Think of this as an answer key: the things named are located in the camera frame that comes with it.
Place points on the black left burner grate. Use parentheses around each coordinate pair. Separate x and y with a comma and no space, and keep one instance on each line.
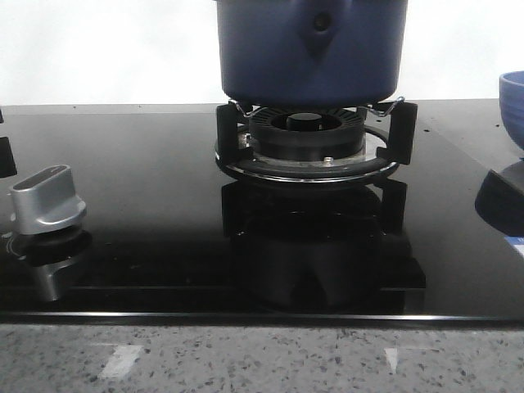
(7,161)

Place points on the silver stove knob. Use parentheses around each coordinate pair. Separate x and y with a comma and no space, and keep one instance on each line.
(46,201)

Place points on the blue white sticker label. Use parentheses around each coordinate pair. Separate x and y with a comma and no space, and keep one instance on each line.
(517,243)

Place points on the dark blue cooking pot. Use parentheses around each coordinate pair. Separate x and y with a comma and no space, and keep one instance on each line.
(310,54)

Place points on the black gas burner grate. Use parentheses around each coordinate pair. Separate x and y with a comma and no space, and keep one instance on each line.
(320,146)

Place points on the black glass stove top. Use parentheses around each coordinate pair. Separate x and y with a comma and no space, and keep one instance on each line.
(170,239)

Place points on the blue plastic bowl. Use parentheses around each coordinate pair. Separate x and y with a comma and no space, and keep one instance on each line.
(511,105)

